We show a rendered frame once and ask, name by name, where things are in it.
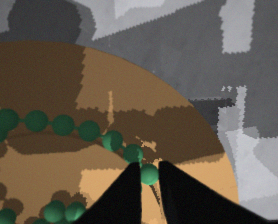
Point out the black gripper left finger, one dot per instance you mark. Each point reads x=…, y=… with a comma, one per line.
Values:
x=121, y=203

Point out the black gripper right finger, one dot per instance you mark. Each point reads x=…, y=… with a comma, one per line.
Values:
x=186, y=200

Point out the round wooden bead board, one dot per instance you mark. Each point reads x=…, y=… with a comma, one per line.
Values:
x=88, y=84

